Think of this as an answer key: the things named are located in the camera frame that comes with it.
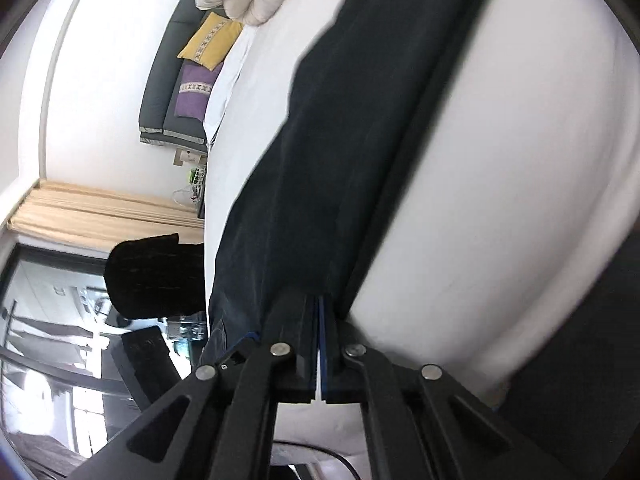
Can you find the grey headboard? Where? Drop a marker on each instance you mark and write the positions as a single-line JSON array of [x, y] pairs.
[[165, 85]]

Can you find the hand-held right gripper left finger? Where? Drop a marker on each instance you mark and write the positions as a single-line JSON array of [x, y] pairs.
[[300, 355]]

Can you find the purple embroidered cushion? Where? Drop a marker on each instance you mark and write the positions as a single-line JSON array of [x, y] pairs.
[[195, 87]]

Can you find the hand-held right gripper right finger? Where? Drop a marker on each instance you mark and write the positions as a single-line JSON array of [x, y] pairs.
[[332, 360]]

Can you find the black chair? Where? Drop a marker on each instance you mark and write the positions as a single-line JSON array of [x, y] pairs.
[[155, 280]]

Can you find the yellow embroidered cushion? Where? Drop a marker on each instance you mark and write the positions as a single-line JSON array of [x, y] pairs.
[[210, 40]]

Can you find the window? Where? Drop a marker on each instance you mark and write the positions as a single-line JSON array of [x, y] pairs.
[[60, 340]]

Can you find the beige curtain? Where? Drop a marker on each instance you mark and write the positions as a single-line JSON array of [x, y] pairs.
[[100, 215]]

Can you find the dark navy pants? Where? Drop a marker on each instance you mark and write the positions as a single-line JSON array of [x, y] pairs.
[[360, 160]]

